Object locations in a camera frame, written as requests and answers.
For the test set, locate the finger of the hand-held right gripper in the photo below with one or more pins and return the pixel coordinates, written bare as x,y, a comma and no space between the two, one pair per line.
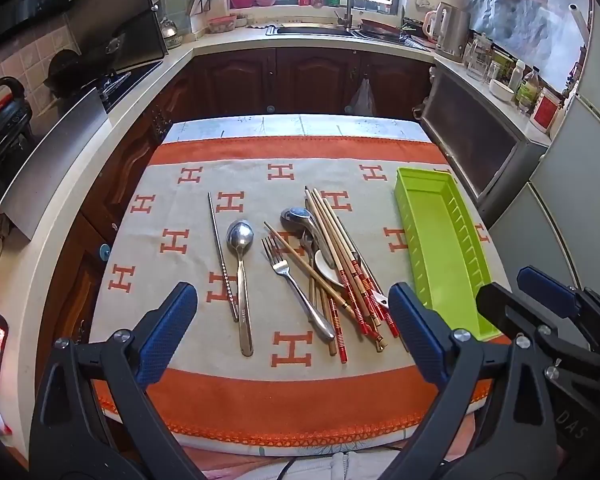
550,292
500,305

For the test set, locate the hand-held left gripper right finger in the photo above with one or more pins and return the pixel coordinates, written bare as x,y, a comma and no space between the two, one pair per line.
420,335

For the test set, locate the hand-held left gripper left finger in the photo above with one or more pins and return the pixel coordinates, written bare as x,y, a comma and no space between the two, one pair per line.
165,335

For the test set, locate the dark brown wooden chopstick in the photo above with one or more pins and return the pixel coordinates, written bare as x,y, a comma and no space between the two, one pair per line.
329,330

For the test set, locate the steel chopstick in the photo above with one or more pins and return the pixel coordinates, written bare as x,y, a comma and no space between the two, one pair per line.
223,260

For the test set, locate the green plastic utensil tray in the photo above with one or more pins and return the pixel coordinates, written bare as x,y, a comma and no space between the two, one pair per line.
437,230

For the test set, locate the white ceramic spoon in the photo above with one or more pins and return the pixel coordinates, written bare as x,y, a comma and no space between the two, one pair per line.
325,265

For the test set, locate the large steel spoon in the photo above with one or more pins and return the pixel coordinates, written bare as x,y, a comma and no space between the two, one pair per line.
240,237

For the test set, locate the steel fork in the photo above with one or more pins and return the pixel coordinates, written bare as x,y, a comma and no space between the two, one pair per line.
278,263

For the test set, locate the grey refrigerator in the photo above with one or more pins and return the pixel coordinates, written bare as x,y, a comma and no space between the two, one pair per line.
570,200

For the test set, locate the orange beige patterned blanket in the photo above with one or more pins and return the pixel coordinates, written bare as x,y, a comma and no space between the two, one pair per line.
260,400

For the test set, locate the steel kitchen cabinet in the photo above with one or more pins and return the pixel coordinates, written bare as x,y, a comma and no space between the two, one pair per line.
480,130

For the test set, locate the red label jar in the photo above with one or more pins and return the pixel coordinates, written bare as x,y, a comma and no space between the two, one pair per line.
546,110

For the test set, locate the green label bottle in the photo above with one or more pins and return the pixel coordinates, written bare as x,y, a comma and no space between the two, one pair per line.
527,92

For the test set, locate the steel splash panel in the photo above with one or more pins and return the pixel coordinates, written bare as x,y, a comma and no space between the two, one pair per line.
55,165

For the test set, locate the white bowl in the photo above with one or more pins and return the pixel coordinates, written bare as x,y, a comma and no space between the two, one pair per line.
501,91

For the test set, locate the white plastic bottle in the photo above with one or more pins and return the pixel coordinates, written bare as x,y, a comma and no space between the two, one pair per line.
516,77

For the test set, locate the hanging plastic bag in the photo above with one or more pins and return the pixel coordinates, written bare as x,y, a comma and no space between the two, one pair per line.
364,100

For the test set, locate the white patterned table cover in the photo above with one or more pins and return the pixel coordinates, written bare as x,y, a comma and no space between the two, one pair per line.
300,125

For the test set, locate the glass jar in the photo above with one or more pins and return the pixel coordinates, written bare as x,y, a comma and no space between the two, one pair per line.
477,57

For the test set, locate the black gas stove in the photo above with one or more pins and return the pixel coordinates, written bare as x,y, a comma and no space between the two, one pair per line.
130,82

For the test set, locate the black bag red trim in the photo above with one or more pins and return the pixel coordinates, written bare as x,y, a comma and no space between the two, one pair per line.
5,125

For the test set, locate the white paper roll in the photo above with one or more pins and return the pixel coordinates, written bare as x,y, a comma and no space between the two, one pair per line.
577,25

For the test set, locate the steel electric kettle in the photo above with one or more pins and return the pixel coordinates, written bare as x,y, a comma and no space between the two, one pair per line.
452,30

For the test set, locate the dark wooden base cabinets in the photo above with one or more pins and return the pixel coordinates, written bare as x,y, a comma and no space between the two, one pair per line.
280,80

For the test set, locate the black wok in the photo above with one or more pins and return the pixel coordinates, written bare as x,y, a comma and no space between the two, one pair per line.
62,67

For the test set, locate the white countertop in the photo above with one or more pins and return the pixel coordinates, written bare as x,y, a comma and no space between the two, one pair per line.
220,42

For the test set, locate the dark glass splash guard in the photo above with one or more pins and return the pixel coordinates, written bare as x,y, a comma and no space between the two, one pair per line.
120,30

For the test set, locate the pink container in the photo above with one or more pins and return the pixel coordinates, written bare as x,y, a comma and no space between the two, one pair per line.
222,25

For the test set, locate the steel sink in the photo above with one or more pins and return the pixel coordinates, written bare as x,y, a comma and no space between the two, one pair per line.
305,30

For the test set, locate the steel faucet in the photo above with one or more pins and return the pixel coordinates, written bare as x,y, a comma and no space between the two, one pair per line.
347,5

